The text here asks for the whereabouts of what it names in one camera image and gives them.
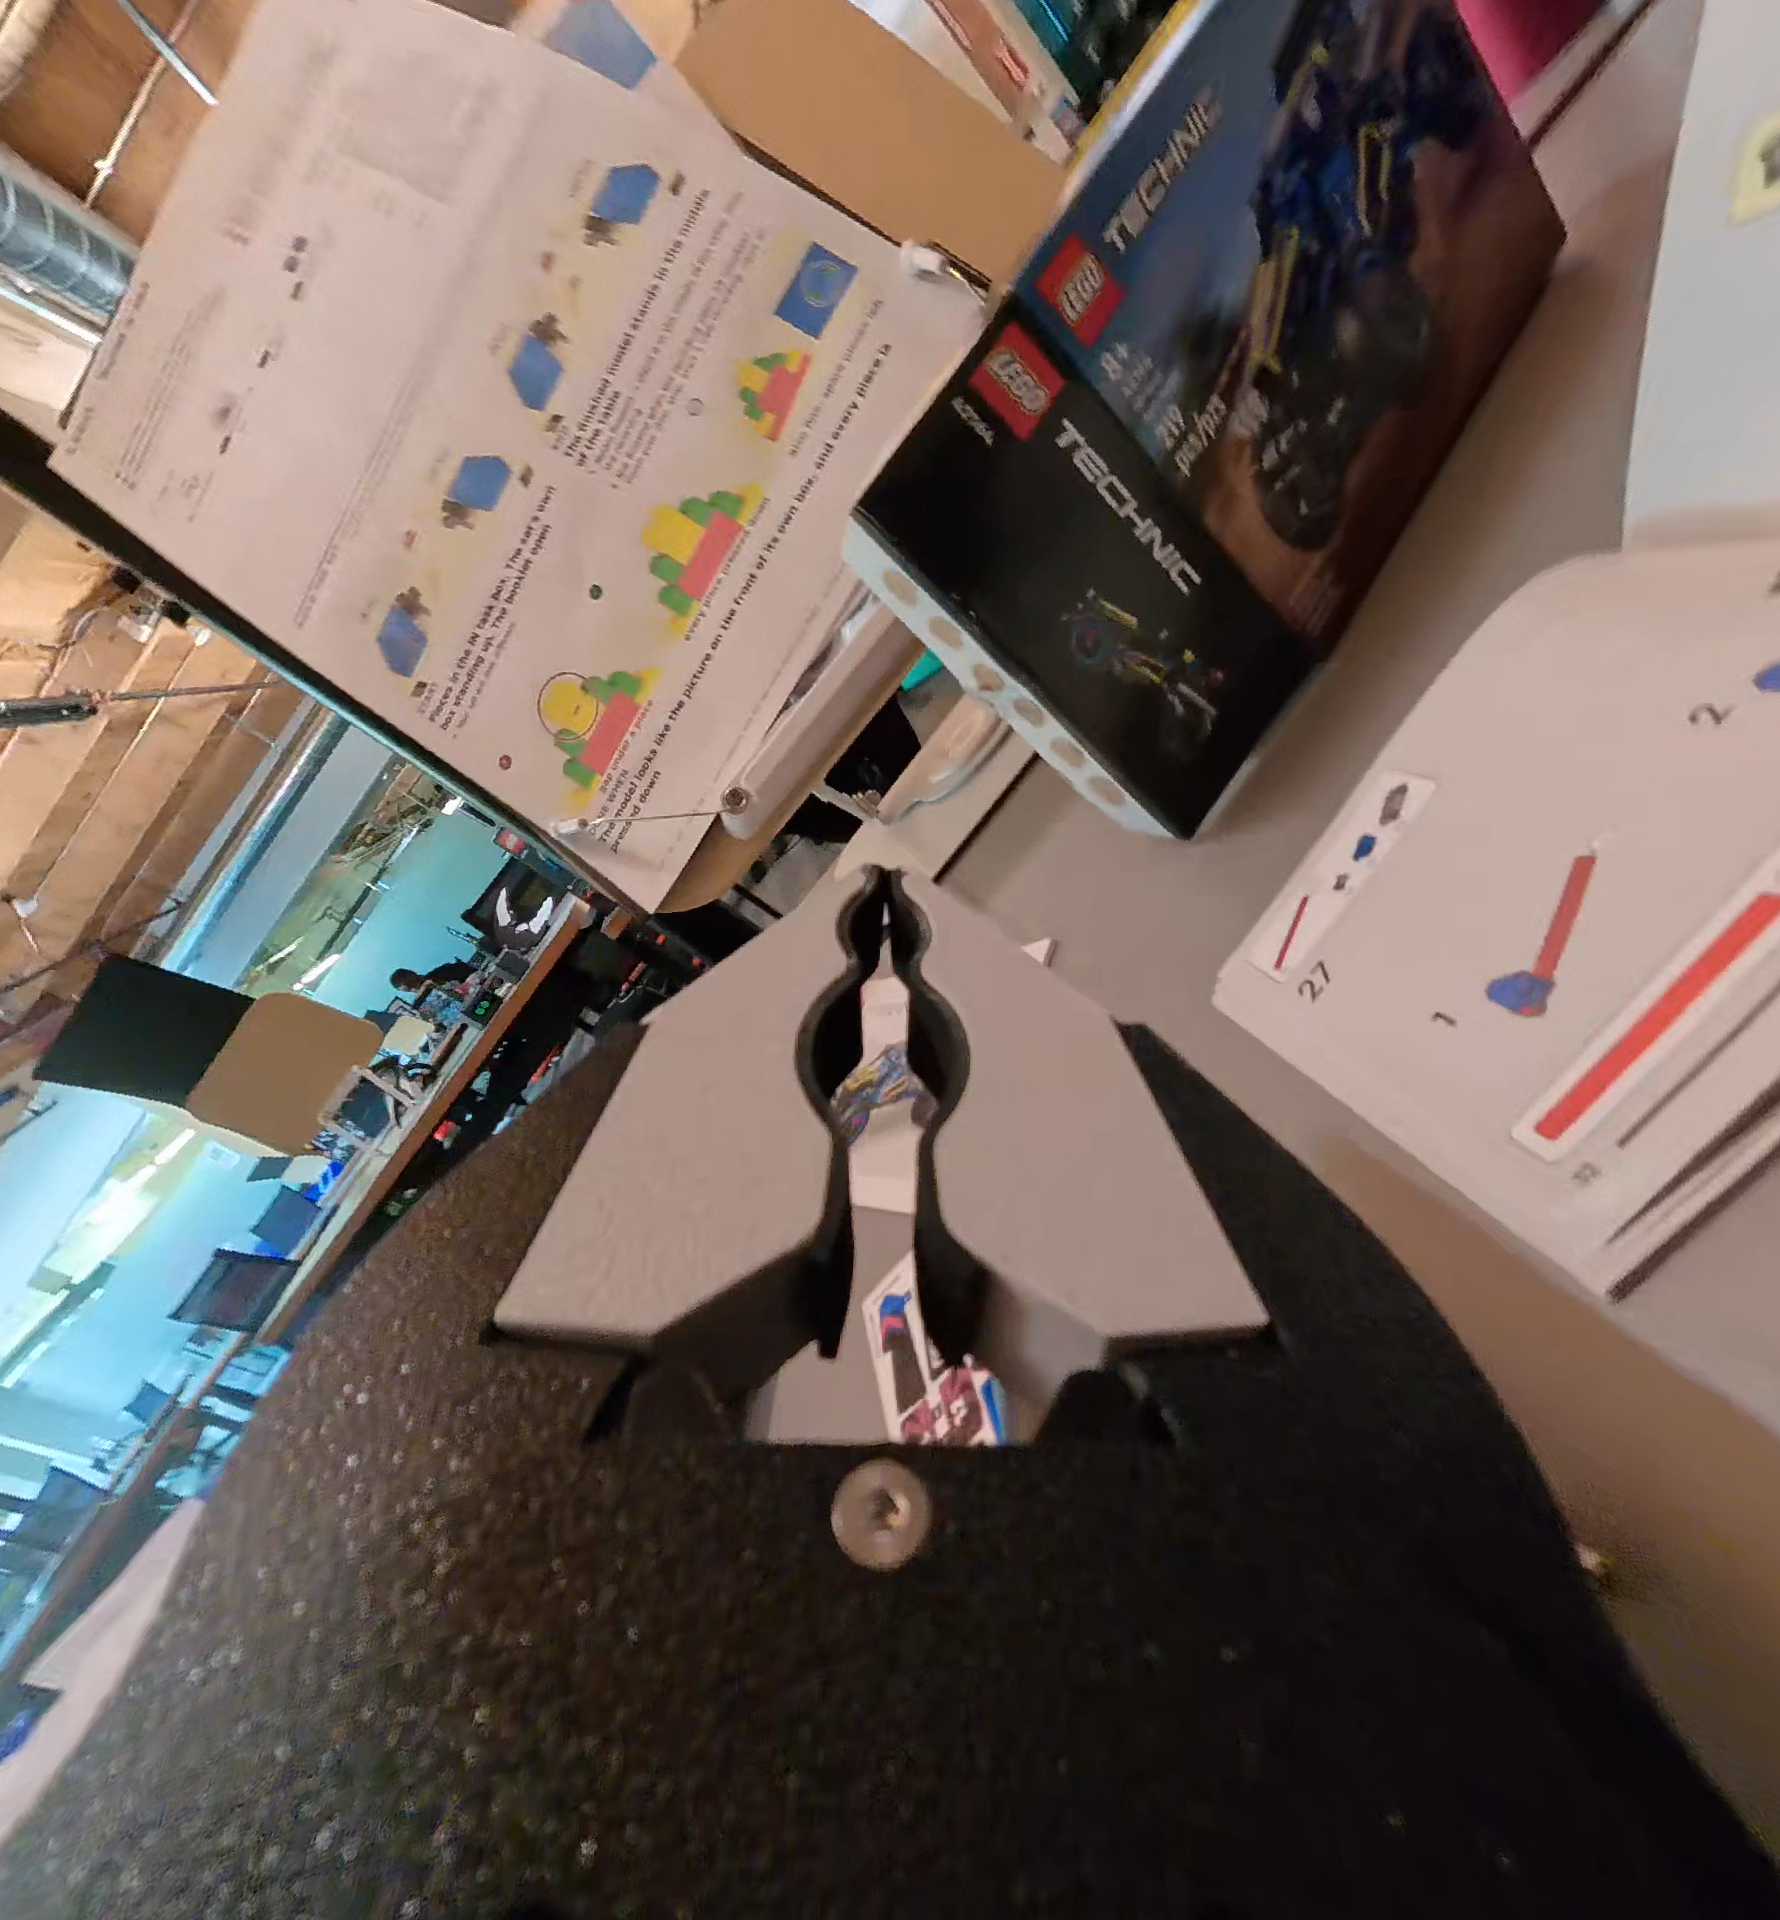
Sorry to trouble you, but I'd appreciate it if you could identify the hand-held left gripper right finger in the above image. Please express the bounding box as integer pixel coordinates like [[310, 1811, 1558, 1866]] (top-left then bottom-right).
[[890, 870, 1271, 1370]]

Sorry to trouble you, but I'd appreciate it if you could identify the brown cardboard box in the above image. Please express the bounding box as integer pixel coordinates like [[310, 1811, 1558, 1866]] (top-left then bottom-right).
[[673, 0, 1067, 289]]

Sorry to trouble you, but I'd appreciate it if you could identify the silver spiral ventilation duct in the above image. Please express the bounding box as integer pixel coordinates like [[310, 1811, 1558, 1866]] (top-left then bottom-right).
[[0, 96, 137, 340]]

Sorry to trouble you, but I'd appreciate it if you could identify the lego set box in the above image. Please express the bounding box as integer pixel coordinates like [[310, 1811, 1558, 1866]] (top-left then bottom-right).
[[844, 0, 1570, 841]]

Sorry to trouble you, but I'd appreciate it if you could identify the printed instruction sheet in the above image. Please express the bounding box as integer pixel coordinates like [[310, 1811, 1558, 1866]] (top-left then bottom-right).
[[47, 0, 988, 915]]

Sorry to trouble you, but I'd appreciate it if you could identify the sticker sheet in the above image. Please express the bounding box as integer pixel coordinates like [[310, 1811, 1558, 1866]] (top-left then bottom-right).
[[860, 1251, 1011, 1449]]

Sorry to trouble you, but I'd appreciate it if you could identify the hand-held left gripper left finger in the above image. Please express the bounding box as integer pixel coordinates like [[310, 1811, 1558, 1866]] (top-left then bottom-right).
[[491, 868, 892, 1361]]

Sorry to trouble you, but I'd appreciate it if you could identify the small closed instruction booklet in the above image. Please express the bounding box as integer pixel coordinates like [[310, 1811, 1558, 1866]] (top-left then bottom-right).
[[831, 975, 938, 1210]]

